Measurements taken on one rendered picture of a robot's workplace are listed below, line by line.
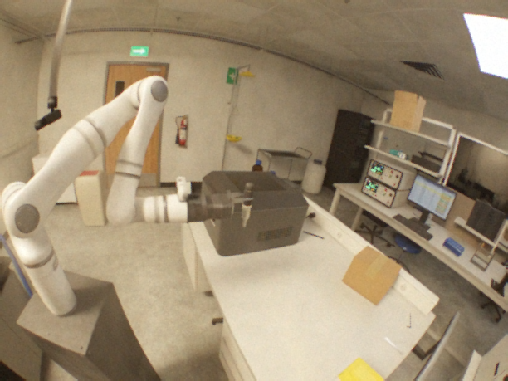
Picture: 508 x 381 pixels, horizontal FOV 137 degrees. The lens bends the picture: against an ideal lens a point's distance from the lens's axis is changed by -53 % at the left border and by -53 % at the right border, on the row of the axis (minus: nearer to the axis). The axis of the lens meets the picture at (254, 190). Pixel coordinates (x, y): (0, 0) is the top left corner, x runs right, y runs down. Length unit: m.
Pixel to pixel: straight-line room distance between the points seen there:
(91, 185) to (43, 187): 2.31
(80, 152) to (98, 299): 0.38
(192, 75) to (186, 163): 1.57
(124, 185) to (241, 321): 0.58
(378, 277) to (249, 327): 0.58
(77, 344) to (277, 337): 0.61
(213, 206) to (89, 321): 0.45
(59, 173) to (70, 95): 3.57
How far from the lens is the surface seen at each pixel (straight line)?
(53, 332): 0.63
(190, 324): 1.84
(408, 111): 2.63
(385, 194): 2.45
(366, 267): 1.00
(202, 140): 3.86
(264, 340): 0.78
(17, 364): 1.63
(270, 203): 0.98
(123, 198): 0.52
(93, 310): 0.62
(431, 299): 1.18
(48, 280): 0.55
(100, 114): 0.52
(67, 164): 0.46
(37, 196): 0.45
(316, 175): 4.65
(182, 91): 3.72
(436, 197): 2.34
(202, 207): 0.53
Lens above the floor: 1.58
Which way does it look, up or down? 22 degrees down
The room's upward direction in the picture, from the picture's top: 10 degrees clockwise
